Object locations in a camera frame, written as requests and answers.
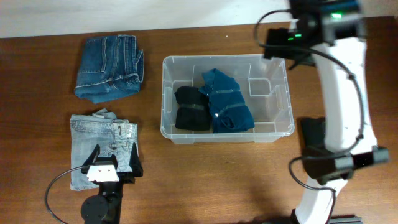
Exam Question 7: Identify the light blue jeans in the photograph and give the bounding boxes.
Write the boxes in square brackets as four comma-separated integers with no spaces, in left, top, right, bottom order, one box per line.
[70,109,138,191]

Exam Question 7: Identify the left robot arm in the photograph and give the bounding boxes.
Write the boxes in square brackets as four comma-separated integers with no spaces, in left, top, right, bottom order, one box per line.
[81,144,143,224]

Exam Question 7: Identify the dark blue folded jeans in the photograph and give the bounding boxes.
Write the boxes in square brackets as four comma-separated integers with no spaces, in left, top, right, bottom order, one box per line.
[74,34,144,104]

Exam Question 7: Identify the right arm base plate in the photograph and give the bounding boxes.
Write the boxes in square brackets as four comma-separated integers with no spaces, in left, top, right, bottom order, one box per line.
[328,216,363,224]

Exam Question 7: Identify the small black garment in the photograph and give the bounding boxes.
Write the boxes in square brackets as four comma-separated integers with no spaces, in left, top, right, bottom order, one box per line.
[174,86,212,131]

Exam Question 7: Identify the clear plastic storage container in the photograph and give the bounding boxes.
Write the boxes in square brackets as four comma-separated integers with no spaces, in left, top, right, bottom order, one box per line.
[160,54,295,144]

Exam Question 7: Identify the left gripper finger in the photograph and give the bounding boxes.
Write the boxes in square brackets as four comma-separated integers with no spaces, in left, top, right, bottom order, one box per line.
[129,143,144,177]
[83,144,100,170]

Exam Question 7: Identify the blue garment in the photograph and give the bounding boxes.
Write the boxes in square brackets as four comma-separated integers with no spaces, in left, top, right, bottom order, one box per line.
[199,68,255,133]

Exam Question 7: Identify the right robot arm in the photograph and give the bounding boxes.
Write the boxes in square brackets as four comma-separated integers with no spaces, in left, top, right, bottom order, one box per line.
[262,0,389,223]

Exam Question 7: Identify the large black garment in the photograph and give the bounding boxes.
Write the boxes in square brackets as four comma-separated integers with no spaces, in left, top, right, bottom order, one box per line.
[297,117,326,157]

